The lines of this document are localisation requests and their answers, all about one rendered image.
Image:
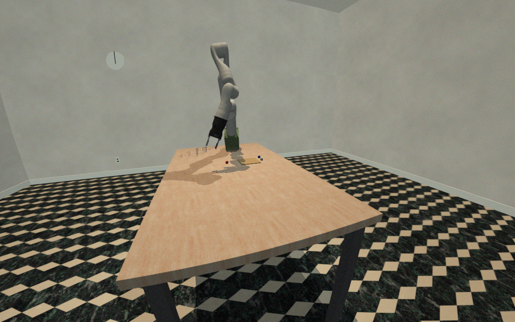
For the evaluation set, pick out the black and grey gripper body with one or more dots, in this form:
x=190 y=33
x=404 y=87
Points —
x=219 y=123

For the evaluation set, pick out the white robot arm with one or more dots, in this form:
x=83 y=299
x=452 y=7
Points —
x=227 y=85

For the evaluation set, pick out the tan square mat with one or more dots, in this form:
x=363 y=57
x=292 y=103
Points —
x=248 y=161

